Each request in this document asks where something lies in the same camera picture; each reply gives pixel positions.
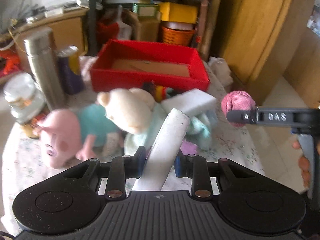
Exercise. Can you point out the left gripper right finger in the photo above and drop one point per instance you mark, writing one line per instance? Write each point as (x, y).
(181, 165)

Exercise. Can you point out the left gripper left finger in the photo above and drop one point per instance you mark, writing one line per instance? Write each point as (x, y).
(140, 158)

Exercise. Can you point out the mint fluffy cloth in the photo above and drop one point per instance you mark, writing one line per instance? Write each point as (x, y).
(199, 131)

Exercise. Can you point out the cream teddy bear plush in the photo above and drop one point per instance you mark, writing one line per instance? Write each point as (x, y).
(130, 109)

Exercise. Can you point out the pink pig plush teal dress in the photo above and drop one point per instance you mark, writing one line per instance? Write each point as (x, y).
(66, 135)

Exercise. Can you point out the pink knitted cloth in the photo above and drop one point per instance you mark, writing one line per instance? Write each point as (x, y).
(237, 100)

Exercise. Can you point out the striped colourful knitted sock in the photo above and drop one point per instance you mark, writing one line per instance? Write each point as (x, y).
(158, 92)

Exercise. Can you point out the person's right hand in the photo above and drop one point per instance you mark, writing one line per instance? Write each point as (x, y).
(304, 165)

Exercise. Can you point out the red cardboard box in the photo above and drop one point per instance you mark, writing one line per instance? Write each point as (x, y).
(128, 64)

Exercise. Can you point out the floral white tablecloth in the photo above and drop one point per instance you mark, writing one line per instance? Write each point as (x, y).
(24, 165)

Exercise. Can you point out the wooden cabinet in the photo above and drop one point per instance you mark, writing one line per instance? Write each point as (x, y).
(258, 39)

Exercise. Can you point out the blue yellow can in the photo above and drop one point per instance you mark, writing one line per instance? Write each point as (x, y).
(69, 70)

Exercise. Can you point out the glass jar with lid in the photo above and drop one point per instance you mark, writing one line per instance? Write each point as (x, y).
(27, 103)

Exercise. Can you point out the orange plastic basket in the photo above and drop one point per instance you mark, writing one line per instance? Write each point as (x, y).
(176, 37)

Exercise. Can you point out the brown cardboard box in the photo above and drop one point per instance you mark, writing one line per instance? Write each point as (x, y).
(143, 28)

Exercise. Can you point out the red bag on shelf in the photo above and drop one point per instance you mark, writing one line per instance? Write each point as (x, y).
(104, 33)

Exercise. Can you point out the green white box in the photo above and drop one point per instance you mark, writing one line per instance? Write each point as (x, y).
(145, 10)

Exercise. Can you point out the yellow box on shelf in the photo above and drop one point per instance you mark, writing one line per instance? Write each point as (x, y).
(173, 12)

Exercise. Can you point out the steel thermos flask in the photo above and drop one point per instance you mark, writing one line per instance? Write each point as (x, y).
(40, 50)

